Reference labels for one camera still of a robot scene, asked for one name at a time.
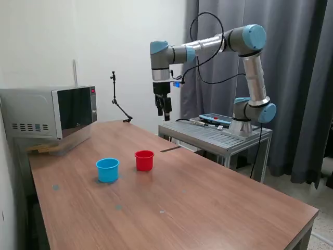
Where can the dark grey curtain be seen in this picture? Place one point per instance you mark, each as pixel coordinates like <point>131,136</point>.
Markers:
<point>299,104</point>

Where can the thin dark metal strip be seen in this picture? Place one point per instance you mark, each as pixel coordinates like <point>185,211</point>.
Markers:
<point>170,149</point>

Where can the light blue plastic bin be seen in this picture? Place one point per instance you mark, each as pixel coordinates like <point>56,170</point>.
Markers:
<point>107,172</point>

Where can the red plastic bin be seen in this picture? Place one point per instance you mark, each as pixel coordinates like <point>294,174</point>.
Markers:
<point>143,162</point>

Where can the clear plastic container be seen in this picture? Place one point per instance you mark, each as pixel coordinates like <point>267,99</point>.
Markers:
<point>66,147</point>

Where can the grey metal robot stand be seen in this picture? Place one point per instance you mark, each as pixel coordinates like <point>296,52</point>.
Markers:
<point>208,135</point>

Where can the wooden sticks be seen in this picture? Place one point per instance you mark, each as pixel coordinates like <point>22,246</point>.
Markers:
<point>41,149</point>

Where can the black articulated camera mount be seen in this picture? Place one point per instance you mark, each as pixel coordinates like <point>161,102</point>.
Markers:
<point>114,88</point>

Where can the silver blue-capped robot arm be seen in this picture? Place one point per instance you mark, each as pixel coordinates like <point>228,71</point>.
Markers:
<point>255,73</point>

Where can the silver microwave oven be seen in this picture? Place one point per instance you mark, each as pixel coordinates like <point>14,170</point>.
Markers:
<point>31,109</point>

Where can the small light blue tape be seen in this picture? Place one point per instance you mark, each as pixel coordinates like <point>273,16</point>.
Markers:
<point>162,211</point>
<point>118,207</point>

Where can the white vertical rod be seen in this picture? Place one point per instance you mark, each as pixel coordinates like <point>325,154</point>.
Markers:
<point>75,73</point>

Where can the blue teach pendant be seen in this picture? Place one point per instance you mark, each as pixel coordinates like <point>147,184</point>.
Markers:
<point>216,118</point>

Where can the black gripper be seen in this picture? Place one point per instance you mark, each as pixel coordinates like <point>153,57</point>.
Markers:
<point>161,88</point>

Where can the blue-lit wrist camera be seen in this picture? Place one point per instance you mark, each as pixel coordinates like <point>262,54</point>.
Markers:
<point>177,84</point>

